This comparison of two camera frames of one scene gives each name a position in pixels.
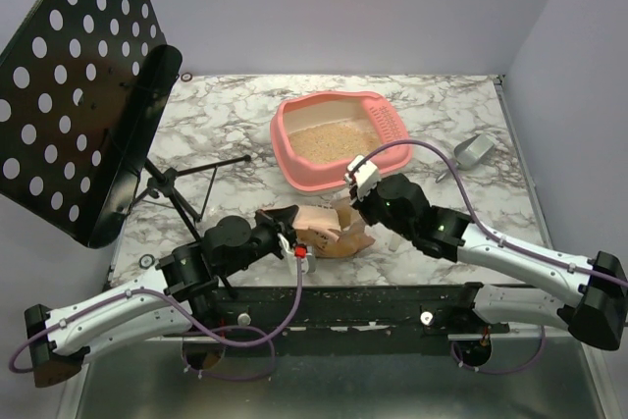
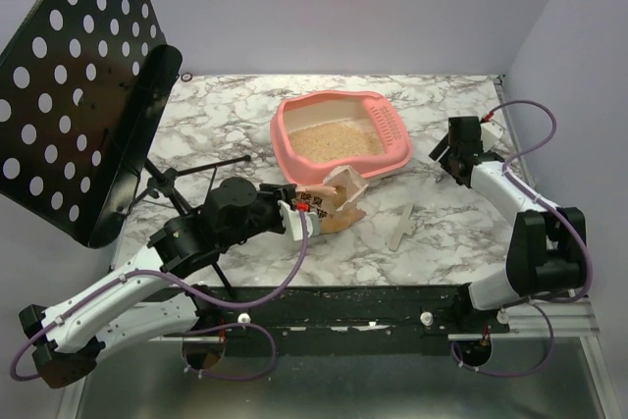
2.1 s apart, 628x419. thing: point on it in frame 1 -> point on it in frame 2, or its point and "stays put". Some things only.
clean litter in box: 334,142 stays put
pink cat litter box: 316,135 stays put
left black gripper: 286,215 -> 272,193
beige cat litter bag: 332,232 -> 334,199
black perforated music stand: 85,78 stays put
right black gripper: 364,206 -> 451,154
